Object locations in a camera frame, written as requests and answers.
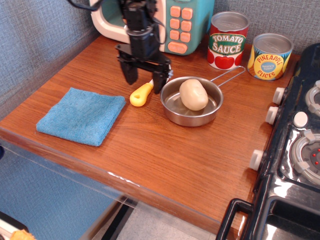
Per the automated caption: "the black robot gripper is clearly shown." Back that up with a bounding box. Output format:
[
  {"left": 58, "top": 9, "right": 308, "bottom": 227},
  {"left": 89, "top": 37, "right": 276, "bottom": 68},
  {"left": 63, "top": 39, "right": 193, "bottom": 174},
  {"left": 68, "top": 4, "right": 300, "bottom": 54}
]
[{"left": 115, "top": 26, "right": 173, "bottom": 95}]

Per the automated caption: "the yellow handled white toy knife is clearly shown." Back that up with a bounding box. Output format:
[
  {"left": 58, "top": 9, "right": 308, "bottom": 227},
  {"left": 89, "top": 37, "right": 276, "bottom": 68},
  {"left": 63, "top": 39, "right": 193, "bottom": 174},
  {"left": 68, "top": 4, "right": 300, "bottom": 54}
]
[{"left": 129, "top": 64, "right": 172, "bottom": 108}]

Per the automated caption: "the small steel pan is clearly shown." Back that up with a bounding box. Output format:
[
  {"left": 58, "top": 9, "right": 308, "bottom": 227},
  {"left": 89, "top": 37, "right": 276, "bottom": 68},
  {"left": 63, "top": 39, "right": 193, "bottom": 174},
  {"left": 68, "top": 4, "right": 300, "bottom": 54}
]
[{"left": 160, "top": 66, "right": 246, "bottom": 127}]

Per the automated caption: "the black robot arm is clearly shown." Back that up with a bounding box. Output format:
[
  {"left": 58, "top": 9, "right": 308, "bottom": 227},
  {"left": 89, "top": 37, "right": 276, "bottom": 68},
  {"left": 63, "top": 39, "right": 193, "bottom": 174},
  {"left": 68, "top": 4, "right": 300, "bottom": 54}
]
[{"left": 116, "top": 0, "right": 173, "bottom": 94}]

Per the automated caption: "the blue folded cloth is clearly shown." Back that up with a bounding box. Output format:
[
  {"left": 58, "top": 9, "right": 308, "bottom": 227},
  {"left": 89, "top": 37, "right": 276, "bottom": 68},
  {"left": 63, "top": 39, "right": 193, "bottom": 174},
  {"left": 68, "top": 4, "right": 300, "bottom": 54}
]
[{"left": 36, "top": 88, "right": 126, "bottom": 147}]

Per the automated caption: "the beige toy potato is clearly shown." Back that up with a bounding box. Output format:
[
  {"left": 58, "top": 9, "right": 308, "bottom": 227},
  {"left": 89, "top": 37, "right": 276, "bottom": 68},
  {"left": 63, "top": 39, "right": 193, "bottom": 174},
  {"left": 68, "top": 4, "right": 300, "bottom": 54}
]
[{"left": 179, "top": 78, "right": 209, "bottom": 111}]

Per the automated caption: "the toy microwave teal and cream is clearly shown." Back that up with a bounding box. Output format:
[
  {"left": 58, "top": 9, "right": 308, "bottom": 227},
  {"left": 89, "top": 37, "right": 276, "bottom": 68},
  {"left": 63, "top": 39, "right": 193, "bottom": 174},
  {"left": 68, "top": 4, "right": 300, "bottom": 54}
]
[{"left": 91, "top": 0, "right": 215, "bottom": 56}]

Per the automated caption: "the tomato sauce can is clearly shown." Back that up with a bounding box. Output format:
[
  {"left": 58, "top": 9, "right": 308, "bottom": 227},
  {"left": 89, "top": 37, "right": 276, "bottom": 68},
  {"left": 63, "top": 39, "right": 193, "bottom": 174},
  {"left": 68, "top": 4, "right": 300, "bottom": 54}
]
[{"left": 207, "top": 11, "right": 249, "bottom": 70}]

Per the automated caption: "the pineapple slices can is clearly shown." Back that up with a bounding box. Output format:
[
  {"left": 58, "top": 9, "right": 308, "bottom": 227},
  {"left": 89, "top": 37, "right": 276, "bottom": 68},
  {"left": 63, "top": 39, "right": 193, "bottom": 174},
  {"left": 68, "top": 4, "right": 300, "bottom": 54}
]
[{"left": 247, "top": 33, "right": 294, "bottom": 81}]

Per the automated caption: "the black toy stove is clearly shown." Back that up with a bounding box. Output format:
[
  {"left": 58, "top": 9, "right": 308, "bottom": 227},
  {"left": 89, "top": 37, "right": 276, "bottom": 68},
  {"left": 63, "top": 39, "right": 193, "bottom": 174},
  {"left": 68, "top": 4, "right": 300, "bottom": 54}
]
[{"left": 216, "top": 43, "right": 320, "bottom": 240}]

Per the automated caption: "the orange object at corner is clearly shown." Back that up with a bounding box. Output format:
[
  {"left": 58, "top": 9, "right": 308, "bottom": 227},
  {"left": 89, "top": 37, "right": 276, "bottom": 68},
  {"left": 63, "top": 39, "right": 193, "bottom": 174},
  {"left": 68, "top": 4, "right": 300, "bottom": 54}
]
[{"left": 10, "top": 229, "right": 36, "bottom": 240}]

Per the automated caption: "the black cable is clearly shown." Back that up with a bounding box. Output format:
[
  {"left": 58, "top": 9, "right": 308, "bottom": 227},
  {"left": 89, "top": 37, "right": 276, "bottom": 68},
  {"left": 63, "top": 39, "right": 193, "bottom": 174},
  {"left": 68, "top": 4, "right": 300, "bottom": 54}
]
[{"left": 66, "top": 0, "right": 167, "bottom": 46}]

